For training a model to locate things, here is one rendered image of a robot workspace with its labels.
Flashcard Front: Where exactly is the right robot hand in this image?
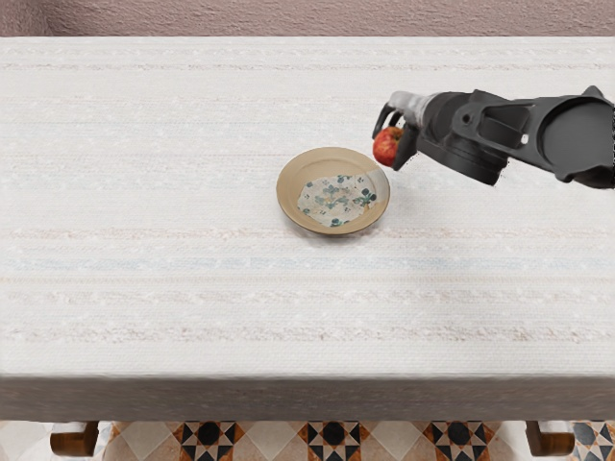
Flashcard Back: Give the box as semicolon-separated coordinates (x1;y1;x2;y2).
372;90;437;172

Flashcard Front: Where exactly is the red apple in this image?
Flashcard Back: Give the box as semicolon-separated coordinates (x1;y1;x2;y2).
372;126;404;168

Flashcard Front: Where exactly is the tan plate with floral pattern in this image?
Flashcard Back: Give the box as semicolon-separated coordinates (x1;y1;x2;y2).
275;146;391;238

